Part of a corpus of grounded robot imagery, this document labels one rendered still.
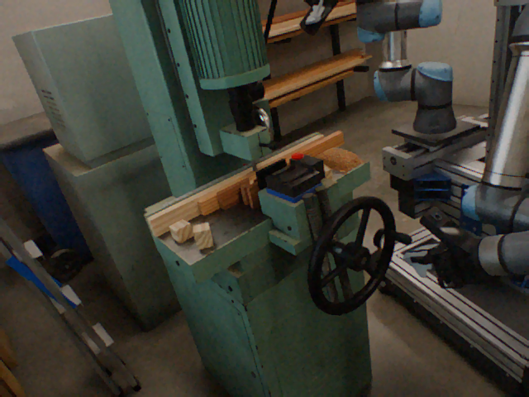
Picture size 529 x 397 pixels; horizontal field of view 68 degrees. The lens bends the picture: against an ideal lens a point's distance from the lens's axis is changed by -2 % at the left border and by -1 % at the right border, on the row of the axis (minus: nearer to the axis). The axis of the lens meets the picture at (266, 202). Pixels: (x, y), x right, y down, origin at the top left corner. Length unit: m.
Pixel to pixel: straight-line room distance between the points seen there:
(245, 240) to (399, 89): 0.87
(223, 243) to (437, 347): 1.17
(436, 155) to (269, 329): 0.89
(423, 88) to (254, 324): 0.99
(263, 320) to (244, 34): 0.70
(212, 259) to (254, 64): 0.45
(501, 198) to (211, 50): 0.68
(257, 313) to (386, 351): 0.86
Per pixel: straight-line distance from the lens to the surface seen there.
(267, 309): 1.08
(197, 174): 1.22
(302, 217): 0.89
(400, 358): 1.79
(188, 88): 1.10
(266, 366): 1.19
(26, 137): 2.52
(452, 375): 1.76
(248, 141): 1.01
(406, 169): 1.51
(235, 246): 0.92
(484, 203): 0.91
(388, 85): 1.55
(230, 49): 0.94
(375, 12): 1.21
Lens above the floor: 1.38
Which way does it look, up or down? 28 degrees down
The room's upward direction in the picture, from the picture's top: 12 degrees counter-clockwise
